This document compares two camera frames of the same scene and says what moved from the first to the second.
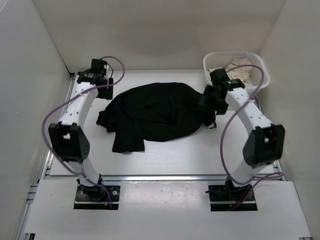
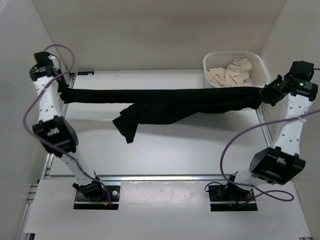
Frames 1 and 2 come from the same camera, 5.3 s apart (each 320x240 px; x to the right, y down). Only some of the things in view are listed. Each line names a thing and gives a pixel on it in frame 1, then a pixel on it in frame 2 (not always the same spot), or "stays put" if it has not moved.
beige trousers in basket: (243, 73) stays put
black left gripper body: (106, 93) → (61, 84)
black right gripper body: (216, 104) → (270, 93)
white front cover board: (166, 208) stays put
